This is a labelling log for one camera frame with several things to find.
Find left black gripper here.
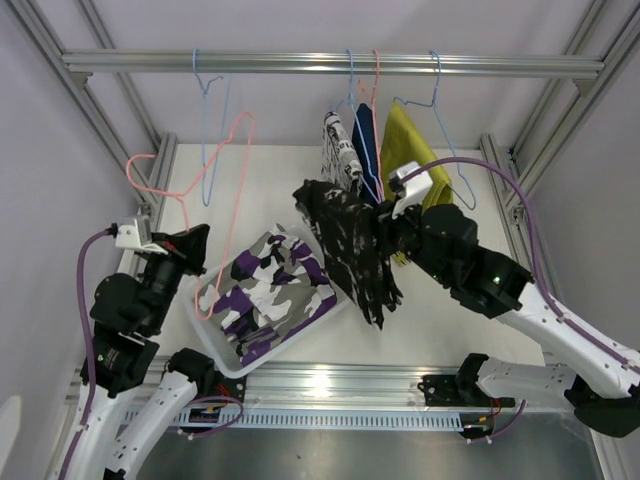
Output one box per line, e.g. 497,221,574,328
141,222,209,332

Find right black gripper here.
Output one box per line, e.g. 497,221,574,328
360,193,452,286

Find light blue hanger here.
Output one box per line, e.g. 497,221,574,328
337,48,384,205
393,50,477,211
191,48,232,207

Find white plastic basket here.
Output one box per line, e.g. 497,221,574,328
184,221,347,379

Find black white patterned trousers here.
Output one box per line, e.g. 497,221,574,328
293,180,402,329

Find olive yellow trousers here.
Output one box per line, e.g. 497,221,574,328
380,104,453,211

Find purple camouflage trousers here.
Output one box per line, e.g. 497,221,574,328
195,223,338,367

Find pink hanger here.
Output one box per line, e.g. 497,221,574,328
361,49,384,203
125,110,257,322

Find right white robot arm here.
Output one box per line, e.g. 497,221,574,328
377,201,639,438

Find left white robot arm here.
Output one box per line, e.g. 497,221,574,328
52,217,216,479

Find grey white printed trousers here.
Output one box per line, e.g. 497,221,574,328
321,111,363,195

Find navy blue trousers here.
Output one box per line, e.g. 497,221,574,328
351,103,379,206

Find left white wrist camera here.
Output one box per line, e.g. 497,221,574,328
115,215,168,255

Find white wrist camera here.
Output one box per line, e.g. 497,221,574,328
389,161,433,220
115,215,168,255

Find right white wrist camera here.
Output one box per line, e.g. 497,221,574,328
389,161,433,220

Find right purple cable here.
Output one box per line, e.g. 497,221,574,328
404,156,640,373

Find aluminium frame right struts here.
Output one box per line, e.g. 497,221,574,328
478,0,640,281

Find aluminium frame struts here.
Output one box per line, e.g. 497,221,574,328
9,0,179,221
478,0,640,281

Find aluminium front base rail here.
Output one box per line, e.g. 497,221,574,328
64,355,611,419

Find grey slotted cable duct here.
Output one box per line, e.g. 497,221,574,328
169,406,493,432

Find aluminium hanging rail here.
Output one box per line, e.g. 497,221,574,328
61,49,605,80

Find aluminium frame left struts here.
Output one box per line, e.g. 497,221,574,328
9,0,179,221

